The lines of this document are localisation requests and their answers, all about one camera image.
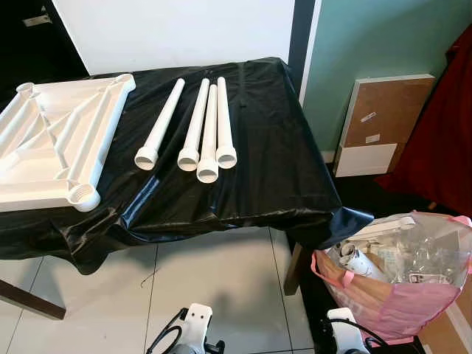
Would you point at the white plastic table top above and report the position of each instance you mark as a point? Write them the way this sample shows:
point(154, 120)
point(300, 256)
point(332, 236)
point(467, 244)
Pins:
point(44, 147)

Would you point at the dark red cloth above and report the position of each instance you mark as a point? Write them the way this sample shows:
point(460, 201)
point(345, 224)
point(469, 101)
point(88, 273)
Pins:
point(442, 147)

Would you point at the clear crumpled plastic wrap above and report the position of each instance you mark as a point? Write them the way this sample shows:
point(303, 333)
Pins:
point(424, 254)

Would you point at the white flat plastic panel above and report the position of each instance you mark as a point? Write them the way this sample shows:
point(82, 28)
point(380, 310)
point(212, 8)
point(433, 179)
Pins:
point(383, 228)

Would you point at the brown and white flat board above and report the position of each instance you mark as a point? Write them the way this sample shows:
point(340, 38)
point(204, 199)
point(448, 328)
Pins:
point(391, 110)

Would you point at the white rolled paper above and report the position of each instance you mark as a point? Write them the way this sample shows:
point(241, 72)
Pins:
point(361, 264)

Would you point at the brown cardboard box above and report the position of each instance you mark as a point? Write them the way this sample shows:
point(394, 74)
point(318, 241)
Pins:
point(450, 332)

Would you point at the black plastic table cover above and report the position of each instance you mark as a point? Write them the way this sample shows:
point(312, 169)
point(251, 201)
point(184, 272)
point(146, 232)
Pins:
point(280, 147)

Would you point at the black door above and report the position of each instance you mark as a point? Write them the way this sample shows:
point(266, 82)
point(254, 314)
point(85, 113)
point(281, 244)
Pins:
point(29, 51)

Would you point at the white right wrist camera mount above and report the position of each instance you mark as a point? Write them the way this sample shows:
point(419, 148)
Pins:
point(343, 328)

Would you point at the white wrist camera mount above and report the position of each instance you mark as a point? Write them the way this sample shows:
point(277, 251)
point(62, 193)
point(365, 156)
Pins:
point(343, 328)
point(198, 321)

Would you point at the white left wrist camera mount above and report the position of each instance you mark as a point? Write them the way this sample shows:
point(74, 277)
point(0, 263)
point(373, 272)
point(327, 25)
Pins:
point(198, 321)

